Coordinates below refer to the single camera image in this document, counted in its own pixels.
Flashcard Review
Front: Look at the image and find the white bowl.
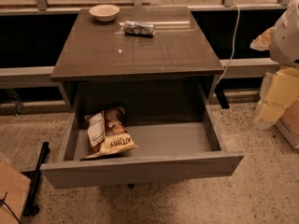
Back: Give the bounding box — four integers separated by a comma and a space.
89, 5, 120, 22

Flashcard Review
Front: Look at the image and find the black cable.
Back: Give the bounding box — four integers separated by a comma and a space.
0, 191, 21, 224

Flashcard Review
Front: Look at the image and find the brown chip bag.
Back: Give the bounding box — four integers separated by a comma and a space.
82, 106, 137, 161

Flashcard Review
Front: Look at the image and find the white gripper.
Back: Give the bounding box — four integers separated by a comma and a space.
249, 27, 299, 130

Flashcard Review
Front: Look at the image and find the open grey top drawer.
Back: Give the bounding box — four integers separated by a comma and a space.
42, 81, 243, 189

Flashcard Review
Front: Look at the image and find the black metal bar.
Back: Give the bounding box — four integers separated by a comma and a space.
22, 142, 50, 217

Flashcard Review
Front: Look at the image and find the cardboard box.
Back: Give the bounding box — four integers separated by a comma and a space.
277, 98, 299, 149

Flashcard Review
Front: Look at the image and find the grey cabinet with counter top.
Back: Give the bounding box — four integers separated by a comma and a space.
50, 6, 225, 126

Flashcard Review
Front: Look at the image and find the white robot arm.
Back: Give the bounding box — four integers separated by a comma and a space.
250, 0, 299, 130

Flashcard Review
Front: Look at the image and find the wooden board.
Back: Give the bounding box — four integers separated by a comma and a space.
0, 161, 30, 224

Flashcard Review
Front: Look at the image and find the white cable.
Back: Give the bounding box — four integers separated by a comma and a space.
215, 3, 242, 86

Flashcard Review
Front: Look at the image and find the grey window ledge rail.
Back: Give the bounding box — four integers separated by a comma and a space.
0, 58, 279, 89

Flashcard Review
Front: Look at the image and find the silver foil snack bag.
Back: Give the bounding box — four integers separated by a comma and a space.
123, 21, 155, 36

